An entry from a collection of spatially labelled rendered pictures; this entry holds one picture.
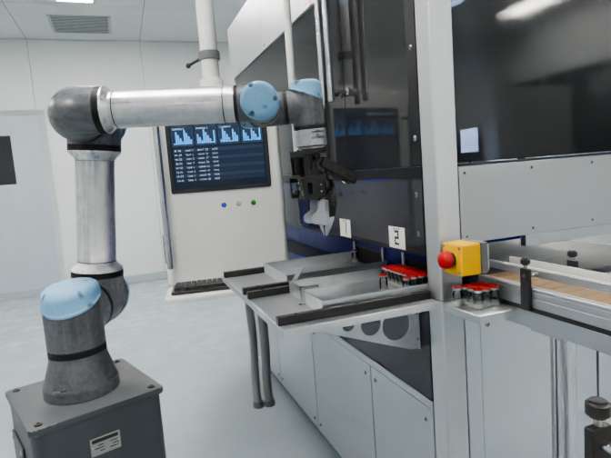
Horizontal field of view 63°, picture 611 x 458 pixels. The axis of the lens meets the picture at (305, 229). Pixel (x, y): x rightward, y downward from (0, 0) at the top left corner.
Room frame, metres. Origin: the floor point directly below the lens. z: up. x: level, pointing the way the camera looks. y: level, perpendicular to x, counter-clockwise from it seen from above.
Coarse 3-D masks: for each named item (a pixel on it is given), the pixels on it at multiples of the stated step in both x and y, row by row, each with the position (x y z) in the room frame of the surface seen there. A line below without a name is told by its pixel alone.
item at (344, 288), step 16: (352, 272) 1.45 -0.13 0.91; (368, 272) 1.47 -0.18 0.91; (320, 288) 1.41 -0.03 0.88; (336, 288) 1.40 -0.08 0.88; (352, 288) 1.38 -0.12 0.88; (368, 288) 1.37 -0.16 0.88; (400, 288) 1.21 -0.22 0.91; (416, 288) 1.23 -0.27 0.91; (320, 304) 1.16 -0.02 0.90; (336, 304) 1.16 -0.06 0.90
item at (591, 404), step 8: (592, 400) 0.42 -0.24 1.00; (600, 400) 0.42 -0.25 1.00; (592, 408) 0.41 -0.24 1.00; (600, 408) 0.41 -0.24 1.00; (608, 408) 0.41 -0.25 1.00; (592, 416) 0.41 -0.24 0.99; (600, 416) 0.41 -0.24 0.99; (608, 416) 0.41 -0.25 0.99; (592, 424) 0.42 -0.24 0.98; (600, 424) 0.41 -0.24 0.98; (608, 424) 0.42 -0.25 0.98; (584, 432) 0.42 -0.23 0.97; (592, 432) 0.41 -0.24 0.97; (600, 432) 0.41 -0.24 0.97; (608, 432) 0.42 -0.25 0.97; (592, 440) 0.41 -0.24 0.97; (600, 440) 0.41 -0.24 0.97; (608, 440) 0.42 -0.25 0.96; (592, 448) 0.41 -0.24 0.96; (600, 448) 0.41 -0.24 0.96; (608, 448) 0.40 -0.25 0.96; (592, 456) 0.41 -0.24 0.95; (600, 456) 0.41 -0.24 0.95; (608, 456) 0.42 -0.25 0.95
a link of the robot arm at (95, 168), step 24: (72, 144) 1.13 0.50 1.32; (96, 144) 1.12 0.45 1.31; (120, 144) 1.18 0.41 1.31; (96, 168) 1.14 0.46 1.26; (96, 192) 1.14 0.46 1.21; (96, 216) 1.14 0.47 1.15; (96, 240) 1.14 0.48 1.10; (96, 264) 1.13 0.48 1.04; (120, 264) 1.19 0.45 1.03; (120, 288) 1.17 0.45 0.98; (120, 312) 1.19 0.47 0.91
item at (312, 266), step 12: (348, 252) 1.82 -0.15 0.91; (264, 264) 1.72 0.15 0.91; (276, 264) 1.73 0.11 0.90; (288, 264) 1.74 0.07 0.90; (300, 264) 1.76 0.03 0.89; (312, 264) 1.77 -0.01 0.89; (324, 264) 1.77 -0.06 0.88; (336, 264) 1.75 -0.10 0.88; (348, 264) 1.74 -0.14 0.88; (360, 264) 1.56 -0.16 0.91; (372, 264) 1.57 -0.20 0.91; (384, 264) 1.58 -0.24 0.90; (276, 276) 1.58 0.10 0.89; (288, 276) 1.47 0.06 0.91; (300, 276) 1.49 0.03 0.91; (312, 276) 1.50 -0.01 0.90
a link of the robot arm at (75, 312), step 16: (48, 288) 1.03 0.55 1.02; (64, 288) 1.02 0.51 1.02; (80, 288) 1.02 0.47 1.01; (96, 288) 1.04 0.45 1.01; (48, 304) 0.98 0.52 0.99; (64, 304) 0.98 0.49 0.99; (80, 304) 0.99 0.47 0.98; (96, 304) 1.03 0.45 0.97; (112, 304) 1.11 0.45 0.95; (48, 320) 0.99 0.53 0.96; (64, 320) 0.98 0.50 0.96; (80, 320) 0.99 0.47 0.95; (96, 320) 1.02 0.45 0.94; (48, 336) 0.99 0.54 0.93; (64, 336) 0.98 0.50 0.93; (80, 336) 0.99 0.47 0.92; (96, 336) 1.02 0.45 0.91; (48, 352) 0.99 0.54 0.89; (64, 352) 0.98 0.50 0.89; (80, 352) 0.99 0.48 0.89
